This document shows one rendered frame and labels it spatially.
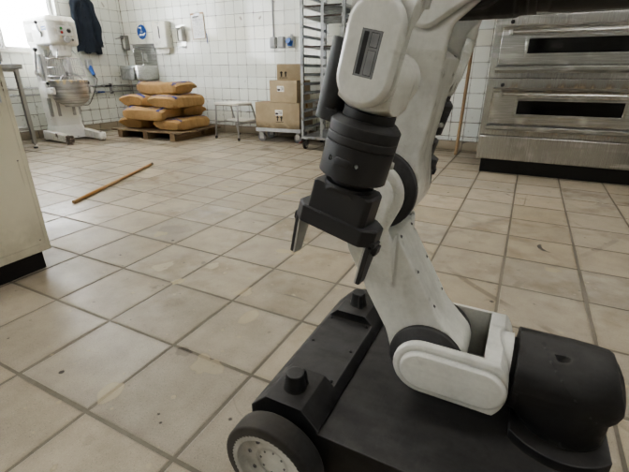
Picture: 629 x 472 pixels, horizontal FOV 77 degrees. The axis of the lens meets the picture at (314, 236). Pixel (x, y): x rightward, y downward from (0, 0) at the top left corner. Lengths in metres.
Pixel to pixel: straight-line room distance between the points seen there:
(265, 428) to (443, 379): 0.34
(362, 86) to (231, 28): 5.55
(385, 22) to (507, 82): 3.29
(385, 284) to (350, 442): 0.30
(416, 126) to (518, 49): 3.02
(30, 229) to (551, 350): 1.88
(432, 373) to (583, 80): 3.15
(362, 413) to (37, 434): 0.79
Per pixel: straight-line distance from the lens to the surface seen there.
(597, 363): 0.85
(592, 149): 3.79
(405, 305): 0.80
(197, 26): 6.33
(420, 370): 0.81
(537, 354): 0.83
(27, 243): 2.05
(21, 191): 2.00
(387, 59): 0.44
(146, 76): 6.74
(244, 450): 0.92
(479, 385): 0.80
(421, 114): 0.69
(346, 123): 0.48
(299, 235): 0.58
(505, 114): 3.70
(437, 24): 0.66
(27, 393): 1.39
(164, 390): 1.23
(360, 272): 0.54
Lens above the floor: 0.80
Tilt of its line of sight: 22 degrees down
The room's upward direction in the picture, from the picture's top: straight up
